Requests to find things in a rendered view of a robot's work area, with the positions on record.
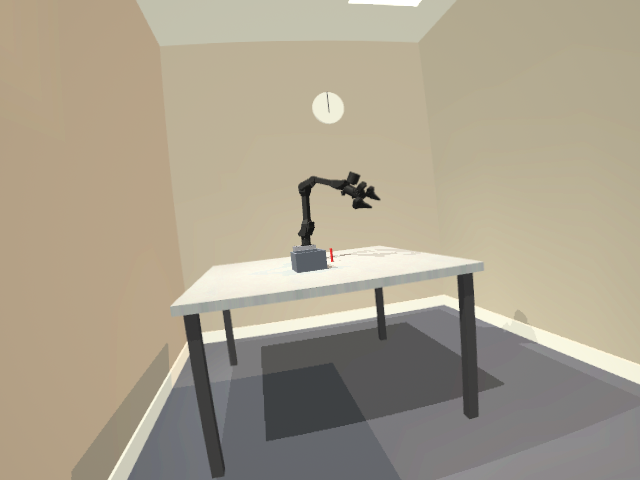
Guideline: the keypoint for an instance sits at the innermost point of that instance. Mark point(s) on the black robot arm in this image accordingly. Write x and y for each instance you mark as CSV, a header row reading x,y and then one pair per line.
x,y
307,226

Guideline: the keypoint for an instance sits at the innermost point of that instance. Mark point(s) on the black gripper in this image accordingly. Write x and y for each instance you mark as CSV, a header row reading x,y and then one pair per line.
x,y
358,202

